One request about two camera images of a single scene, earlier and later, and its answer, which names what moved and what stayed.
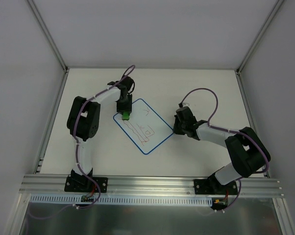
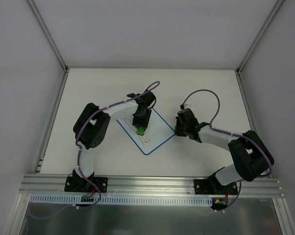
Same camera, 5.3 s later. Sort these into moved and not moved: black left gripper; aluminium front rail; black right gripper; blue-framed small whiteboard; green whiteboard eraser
Moved: green whiteboard eraser; black left gripper
Not moved: blue-framed small whiteboard; black right gripper; aluminium front rail
